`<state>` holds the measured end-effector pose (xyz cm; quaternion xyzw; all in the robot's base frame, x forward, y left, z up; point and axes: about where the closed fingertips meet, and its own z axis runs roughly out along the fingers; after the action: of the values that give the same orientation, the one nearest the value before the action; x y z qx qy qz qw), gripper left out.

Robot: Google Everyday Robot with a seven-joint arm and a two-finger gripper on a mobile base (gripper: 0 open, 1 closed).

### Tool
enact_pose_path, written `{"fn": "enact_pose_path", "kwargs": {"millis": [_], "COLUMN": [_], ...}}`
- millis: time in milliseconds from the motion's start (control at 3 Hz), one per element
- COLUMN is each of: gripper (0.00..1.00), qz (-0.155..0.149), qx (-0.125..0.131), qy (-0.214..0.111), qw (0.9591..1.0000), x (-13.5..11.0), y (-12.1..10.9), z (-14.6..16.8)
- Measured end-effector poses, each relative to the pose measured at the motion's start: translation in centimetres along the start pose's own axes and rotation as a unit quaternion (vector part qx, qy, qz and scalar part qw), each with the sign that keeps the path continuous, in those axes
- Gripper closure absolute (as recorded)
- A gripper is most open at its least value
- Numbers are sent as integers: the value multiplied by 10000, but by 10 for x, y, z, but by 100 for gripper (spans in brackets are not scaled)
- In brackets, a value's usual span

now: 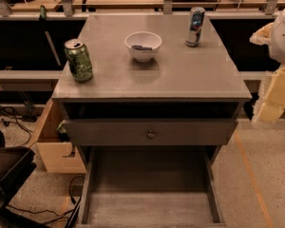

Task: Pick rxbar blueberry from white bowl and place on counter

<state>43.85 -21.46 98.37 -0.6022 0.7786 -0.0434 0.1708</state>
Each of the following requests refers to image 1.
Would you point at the blue silver energy can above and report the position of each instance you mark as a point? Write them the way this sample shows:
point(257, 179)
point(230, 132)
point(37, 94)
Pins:
point(196, 17)

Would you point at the grey cabinet with counter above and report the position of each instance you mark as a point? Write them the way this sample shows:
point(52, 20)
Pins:
point(179, 83)

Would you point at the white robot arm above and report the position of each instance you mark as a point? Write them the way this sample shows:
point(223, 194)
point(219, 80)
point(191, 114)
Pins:
point(277, 46)

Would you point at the grey upper drawer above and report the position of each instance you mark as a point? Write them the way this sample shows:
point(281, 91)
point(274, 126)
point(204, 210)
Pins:
point(150, 132)

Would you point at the white ceramic bowl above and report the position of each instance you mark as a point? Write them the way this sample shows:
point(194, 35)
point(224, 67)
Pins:
point(145, 39)

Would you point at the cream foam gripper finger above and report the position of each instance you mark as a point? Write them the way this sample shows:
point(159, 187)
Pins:
point(270, 104)
point(262, 36)

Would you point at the green soda can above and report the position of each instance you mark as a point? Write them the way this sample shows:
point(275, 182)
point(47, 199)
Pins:
point(78, 60)

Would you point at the black bin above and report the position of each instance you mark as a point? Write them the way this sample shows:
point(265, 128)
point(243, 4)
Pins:
point(16, 165)

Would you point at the green handled tool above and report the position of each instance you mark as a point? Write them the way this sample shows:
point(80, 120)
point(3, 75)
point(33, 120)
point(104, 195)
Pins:
point(44, 23)

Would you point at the open lower drawer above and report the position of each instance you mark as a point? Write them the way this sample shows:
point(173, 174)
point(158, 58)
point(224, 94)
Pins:
point(149, 187)

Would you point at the light wooden box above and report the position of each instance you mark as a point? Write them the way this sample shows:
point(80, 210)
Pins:
point(58, 156)

